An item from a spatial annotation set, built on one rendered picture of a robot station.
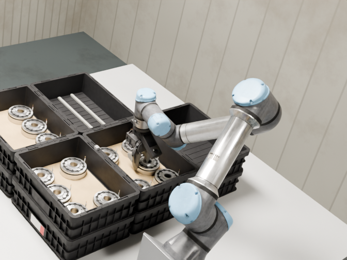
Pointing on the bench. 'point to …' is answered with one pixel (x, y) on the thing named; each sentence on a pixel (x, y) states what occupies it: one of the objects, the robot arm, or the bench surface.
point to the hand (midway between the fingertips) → (141, 165)
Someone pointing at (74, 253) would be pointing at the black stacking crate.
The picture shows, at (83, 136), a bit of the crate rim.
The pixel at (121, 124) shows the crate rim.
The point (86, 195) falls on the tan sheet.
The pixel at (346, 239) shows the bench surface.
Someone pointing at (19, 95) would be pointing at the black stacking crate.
